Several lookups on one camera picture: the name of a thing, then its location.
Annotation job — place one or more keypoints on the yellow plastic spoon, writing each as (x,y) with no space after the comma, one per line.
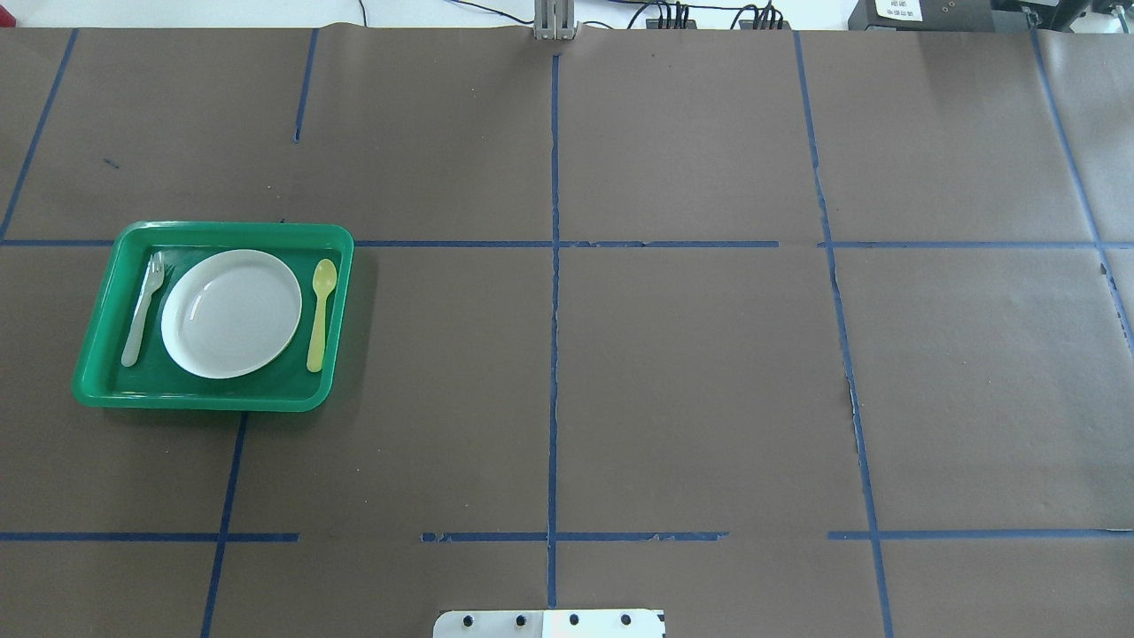
(324,282)

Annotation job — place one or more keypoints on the green plastic tray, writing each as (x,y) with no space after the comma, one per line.
(285,385)

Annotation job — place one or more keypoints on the pale green plastic fork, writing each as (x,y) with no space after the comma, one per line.
(153,279)

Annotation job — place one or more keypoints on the aluminium frame post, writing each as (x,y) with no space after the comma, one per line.
(554,20)

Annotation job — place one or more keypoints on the black power strip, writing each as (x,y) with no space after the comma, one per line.
(671,17)
(760,18)

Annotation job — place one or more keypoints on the white round plate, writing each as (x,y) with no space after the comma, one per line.
(231,314)

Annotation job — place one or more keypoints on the brown paper table cover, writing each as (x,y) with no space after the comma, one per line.
(797,334)

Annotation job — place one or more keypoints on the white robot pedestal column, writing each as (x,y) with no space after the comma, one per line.
(552,623)

